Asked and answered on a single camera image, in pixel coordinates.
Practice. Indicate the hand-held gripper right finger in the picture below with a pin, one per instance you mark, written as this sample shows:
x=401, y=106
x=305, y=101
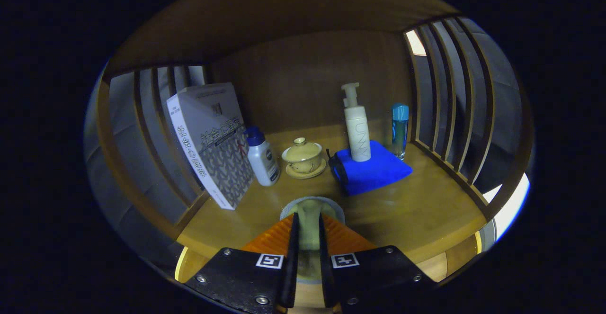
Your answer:
x=326, y=276

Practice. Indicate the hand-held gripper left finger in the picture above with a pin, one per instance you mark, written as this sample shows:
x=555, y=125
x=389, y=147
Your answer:
x=291, y=276

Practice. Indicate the wooden countertop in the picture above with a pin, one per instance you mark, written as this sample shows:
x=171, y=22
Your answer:
x=426, y=200

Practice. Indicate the brown wooden cabinet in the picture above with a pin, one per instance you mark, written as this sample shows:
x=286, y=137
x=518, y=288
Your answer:
x=293, y=20

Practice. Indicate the folded blue cloth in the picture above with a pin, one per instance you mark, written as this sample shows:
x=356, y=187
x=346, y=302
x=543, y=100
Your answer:
x=371, y=169

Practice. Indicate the yellow lidded teacup with saucer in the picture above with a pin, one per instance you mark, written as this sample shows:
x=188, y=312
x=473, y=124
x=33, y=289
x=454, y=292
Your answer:
x=303, y=157

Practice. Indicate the white bottle with blue cap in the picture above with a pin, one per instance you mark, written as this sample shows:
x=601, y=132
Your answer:
x=262, y=160

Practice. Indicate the white pump bottle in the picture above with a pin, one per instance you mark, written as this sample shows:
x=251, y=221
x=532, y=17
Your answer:
x=357, y=134

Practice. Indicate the white patterned book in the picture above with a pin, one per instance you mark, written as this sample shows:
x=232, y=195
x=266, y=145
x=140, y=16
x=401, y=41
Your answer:
x=218, y=148

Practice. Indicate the clear blue bottle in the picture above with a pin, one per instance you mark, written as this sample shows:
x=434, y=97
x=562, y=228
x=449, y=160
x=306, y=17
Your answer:
x=400, y=129

